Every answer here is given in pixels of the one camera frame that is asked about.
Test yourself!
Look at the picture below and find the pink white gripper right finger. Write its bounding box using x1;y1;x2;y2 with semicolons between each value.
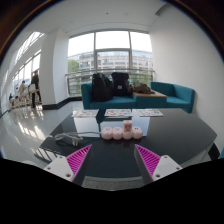
134;145;182;185

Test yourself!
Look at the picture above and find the pink white gripper left finger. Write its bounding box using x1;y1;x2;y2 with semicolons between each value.
44;145;92;186

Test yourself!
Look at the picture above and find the pink charger plug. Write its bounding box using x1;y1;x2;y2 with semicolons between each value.
123;120;132;132

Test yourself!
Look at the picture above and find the black glass coffee table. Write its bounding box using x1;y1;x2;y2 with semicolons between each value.
38;108;218;179

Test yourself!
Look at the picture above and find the pink power strip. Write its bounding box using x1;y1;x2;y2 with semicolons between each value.
101;127;143;140

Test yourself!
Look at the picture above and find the right magazine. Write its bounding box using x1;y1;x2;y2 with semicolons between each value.
137;109;164;117

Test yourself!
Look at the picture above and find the magazine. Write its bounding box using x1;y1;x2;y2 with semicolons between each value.
137;109;164;117
72;109;99;118
104;109;132;117

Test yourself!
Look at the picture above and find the left magazine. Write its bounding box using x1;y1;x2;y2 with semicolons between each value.
72;109;99;118

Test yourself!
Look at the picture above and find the middle magazine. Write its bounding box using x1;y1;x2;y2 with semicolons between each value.
104;109;132;117

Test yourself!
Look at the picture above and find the wooden side table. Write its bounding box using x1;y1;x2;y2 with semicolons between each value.
133;91;167;109

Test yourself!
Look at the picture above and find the teal sofa left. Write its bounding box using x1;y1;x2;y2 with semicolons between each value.
81;82;136;109

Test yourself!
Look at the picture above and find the teal armchair right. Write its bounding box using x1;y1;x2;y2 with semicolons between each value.
150;81;195;113

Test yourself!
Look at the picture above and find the brown bag on table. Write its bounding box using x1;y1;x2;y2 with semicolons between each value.
128;82;154;94

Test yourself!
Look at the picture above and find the black backpack left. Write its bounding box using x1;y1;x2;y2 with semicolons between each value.
92;73;113;102

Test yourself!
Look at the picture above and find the black backpack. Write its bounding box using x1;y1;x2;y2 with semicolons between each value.
92;73;113;102
111;72;129;96

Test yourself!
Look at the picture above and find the window railing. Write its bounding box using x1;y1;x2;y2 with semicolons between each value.
65;68;154;97

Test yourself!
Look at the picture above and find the black backpack right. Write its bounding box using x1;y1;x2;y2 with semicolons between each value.
111;72;129;96

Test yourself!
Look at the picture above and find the seated person in beige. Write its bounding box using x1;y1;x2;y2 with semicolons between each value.
19;80;27;97

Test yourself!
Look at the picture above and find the standing person in black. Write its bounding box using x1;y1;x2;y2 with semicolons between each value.
31;70;42;109

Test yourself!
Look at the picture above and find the grey power strip cable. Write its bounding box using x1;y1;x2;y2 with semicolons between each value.
53;131;102;148

